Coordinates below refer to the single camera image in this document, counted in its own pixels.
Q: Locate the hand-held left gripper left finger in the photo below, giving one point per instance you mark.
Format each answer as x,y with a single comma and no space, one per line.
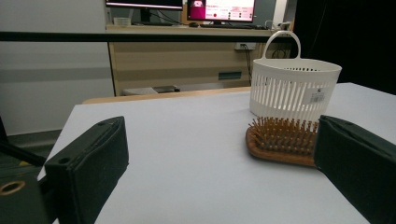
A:
90,161

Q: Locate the small white device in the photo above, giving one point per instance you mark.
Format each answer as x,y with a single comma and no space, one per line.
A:
281,25

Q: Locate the black metal stand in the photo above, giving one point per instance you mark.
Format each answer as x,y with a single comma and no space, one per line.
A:
18,152

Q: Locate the dark object under desk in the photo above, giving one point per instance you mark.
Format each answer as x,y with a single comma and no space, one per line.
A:
168,89

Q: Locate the white box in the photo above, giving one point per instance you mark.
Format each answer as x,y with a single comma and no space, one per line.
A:
138,91

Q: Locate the wooden table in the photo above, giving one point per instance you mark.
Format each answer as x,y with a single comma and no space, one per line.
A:
155,95

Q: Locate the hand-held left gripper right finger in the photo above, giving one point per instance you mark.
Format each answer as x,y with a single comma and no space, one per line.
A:
358,168

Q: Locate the light wooden desk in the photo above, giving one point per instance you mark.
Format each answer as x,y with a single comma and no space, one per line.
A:
174,62

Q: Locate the wooden hairbrush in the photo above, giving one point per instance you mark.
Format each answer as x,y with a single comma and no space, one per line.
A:
264,154

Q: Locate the white power outlet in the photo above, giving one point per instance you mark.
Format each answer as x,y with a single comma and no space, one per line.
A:
246,46

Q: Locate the black horizontal bar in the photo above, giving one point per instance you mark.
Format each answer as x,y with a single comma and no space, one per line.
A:
62,36

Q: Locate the black computer mouse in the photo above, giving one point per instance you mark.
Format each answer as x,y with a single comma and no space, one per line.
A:
193,24

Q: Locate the white cabinet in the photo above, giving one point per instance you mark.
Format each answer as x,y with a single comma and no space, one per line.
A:
46,99

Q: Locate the white plastic basket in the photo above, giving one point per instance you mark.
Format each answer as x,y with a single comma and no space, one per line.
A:
280,67

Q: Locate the clear plastic container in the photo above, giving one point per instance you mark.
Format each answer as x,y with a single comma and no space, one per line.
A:
122,21

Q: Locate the computer monitor with pink screen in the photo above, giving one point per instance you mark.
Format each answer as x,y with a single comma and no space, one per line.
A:
224,9

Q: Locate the dark computer monitor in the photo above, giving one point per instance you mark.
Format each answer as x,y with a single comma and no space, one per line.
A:
143,2

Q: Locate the black keyboard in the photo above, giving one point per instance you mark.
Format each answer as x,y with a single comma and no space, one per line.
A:
230,26

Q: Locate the black curtain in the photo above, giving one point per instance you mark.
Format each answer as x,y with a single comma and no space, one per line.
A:
348,40

